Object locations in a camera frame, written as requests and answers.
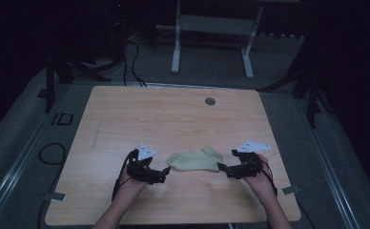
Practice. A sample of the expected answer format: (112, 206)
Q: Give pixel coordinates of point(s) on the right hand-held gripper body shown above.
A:
(246, 165)

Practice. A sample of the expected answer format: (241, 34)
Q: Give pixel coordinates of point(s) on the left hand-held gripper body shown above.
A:
(143, 167)

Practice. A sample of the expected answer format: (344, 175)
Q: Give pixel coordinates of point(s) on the pale yellow sock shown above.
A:
(194, 160)

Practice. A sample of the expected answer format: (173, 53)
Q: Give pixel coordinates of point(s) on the person's left hand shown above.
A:
(132, 186)

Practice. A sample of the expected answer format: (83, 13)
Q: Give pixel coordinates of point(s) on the person's right hand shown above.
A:
(262, 181)

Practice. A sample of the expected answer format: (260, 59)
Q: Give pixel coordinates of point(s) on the grey tape piece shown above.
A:
(56, 196)
(291, 190)

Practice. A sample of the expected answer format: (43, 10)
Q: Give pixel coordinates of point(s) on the grey table grommet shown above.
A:
(210, 101)

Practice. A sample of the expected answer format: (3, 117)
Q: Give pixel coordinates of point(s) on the black tripod stand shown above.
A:
(49, 89)
(313, 95)

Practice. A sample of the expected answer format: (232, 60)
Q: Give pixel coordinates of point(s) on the white metal stand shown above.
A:
(215, 24)

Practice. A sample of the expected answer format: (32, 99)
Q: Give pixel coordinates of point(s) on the metal floor rail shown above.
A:
(332, 184)
(14, 173)

